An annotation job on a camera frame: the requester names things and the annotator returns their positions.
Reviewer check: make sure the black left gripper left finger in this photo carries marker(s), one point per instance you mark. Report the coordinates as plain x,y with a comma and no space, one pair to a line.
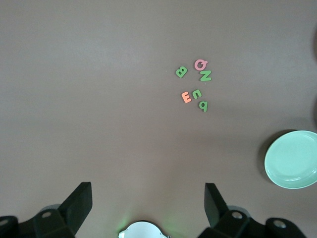
74,210

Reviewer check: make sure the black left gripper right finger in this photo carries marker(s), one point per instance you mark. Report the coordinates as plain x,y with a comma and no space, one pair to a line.
215,210

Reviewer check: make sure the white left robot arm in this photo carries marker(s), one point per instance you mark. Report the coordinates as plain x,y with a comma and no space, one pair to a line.
141,230

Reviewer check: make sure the green plate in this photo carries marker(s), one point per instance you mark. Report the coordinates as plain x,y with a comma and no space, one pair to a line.
292,158

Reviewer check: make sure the orange foam letter E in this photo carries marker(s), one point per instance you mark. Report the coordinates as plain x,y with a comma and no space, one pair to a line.
184,97

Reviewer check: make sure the green foam letter P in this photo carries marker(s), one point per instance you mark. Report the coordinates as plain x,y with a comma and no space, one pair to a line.
205,109

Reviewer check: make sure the green foam letter B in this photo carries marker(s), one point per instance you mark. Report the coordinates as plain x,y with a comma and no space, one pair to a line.
181,72

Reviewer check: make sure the green foam letter N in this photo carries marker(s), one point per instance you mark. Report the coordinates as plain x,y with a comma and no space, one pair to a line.
205,76

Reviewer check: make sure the pink foam letter Q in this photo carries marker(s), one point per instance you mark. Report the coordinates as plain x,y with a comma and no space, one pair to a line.
196,65

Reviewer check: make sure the green foam letter U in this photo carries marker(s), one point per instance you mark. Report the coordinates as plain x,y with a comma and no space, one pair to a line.
200,93

